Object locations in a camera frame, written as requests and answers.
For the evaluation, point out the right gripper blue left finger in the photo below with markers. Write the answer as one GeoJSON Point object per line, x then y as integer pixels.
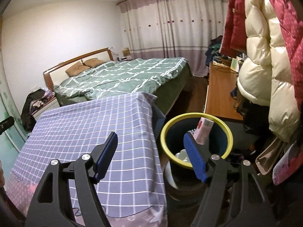
{"type": "Point", "coordinates": [51, 202]}

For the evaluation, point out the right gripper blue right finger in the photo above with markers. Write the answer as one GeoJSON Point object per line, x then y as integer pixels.
{"type": "Point", "coordinates": [234, 196]}

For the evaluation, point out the pink strawberry milk carton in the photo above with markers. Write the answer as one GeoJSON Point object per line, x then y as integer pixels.
{"type": "Point", "coordinates": [202, 131]}

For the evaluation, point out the yellow rimmed blue trash bin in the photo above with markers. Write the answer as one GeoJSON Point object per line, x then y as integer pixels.
{"type": "Point", "coordinates": [197, 144]}

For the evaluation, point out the purple grid tablecloth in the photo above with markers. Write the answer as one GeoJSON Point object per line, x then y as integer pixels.
{"type": "Point", "coordinates": [132, 192]}

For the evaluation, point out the wooden desk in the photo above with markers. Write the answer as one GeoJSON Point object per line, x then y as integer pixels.
{"type": "Point", "coordinates": [219, 103]}

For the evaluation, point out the white nightstand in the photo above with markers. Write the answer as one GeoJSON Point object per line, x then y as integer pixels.
{"type": "Point", "coordinates": [40, 106]}

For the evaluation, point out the pile of dark clothes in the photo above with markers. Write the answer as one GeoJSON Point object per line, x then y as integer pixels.
{"type": "Point", "coordinates": [28, 121]}

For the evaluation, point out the cream puffer jacket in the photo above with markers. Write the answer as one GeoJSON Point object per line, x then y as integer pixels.
{"type": "Point", "coordinates": [265, 76]}

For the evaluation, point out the wooden bed headboard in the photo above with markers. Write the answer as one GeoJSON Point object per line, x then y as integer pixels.
{"type": "Point", "coordinates": [55, 75]}

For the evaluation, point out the green calendar card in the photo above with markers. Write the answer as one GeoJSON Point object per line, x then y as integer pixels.
{"type": "Point", "coordinates": [234, 65]}

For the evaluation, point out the green patterned duvet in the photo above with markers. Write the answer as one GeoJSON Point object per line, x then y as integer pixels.
{"type": "Point", "coordinates": [114, 78]}

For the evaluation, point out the brown pillow left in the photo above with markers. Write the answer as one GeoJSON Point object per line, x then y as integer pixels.
{"type": "Point", "coordinates": [76, 69]}

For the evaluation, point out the brown pillow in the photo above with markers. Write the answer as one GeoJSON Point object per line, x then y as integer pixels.
{"type": "Point", "coordinates": [76, 69]}
{"type": "Point", "coordinates": [93, 62]}

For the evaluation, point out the clothes pile on desk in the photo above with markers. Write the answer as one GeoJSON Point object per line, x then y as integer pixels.
{"type": "Point", "coordinates": [213, 50]}

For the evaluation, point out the brown pillow right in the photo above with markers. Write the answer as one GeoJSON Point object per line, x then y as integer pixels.
{"type": "Point", "coordinates": [93, 62]}

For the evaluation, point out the tissue box by bed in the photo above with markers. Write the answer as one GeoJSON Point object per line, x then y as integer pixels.
{"type": "Point", "coordinates": [126, 52]}

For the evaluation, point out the pink white curtain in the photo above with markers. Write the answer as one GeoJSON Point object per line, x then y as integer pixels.
{"type": "Point", "coordinates": [172, 28]}

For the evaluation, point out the red puffer jacket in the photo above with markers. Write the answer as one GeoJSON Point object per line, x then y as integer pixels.
{"type": "Point", "coordinates": [291, 29]}

